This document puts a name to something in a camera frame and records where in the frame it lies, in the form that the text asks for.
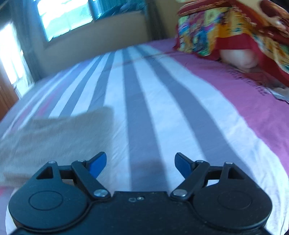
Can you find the pale pink pillow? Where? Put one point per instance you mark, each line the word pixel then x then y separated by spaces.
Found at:
pixel 242 59

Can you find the beige fleece pants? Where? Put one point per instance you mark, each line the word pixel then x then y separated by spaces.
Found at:
pixel 63 140

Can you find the striped bed sheet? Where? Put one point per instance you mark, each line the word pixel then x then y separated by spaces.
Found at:
pixel 164 102

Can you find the dark grey curtain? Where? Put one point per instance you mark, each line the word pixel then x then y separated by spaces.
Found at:
pixel 19 13

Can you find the bedroom window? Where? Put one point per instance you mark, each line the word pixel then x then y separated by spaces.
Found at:
pixel 60 17

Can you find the brown wooden door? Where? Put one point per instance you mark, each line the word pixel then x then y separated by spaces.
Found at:
pixel 8 96

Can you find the colourful patterned blanket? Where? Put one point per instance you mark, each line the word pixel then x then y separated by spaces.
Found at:
pixel 206 27

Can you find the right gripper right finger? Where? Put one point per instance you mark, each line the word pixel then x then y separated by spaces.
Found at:
pixel 196 176

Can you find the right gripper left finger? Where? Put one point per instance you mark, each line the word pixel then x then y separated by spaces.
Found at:
pixel 84 175

